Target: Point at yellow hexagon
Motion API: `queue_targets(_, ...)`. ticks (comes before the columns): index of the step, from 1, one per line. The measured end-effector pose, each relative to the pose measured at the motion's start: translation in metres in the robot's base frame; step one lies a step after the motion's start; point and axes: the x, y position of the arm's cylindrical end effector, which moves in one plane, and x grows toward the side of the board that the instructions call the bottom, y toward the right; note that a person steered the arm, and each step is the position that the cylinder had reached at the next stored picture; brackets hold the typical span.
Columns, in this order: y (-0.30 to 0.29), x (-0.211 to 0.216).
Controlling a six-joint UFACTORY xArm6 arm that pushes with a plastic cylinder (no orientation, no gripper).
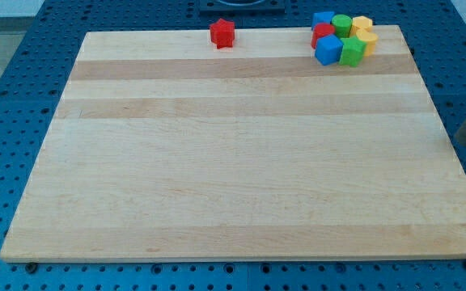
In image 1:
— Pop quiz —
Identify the yellow hexagon block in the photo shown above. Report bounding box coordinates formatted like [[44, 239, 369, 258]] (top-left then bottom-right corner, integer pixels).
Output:
[[349, 15, 373, 36]]

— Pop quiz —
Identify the yellow cylinder block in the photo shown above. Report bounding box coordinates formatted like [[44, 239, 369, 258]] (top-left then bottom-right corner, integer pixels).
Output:
[[356, 29, 379, 57]]

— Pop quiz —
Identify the green star block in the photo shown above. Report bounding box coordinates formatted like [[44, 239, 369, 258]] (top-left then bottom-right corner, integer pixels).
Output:
[[338, 36, 366, 67]]

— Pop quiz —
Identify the blue cube block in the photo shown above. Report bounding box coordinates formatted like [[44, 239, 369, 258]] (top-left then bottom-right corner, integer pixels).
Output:
[[315, 35, 343, 65]]

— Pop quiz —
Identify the green cylinder block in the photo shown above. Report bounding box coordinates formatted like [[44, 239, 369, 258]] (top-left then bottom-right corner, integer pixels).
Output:
[[331, 14, 353, 38]]

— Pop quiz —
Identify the red cylinder block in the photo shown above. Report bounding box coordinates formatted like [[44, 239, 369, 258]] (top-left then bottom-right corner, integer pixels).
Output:
[[311, 23, 335, 49]]

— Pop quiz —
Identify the blue block at back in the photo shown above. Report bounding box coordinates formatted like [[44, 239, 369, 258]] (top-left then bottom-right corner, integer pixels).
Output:
[[311, 11, 335, 30]]

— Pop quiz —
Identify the red star block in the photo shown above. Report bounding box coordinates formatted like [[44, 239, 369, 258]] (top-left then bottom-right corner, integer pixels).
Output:
[[210, 19, 235, 49]]

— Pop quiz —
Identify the large wooden board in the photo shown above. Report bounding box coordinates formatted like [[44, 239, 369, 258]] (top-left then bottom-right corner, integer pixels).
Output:
[[0, 25, 466, 263]]

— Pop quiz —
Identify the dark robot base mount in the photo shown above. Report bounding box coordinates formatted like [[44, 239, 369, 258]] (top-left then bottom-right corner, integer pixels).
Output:
[[198, 0, 286, 15]]

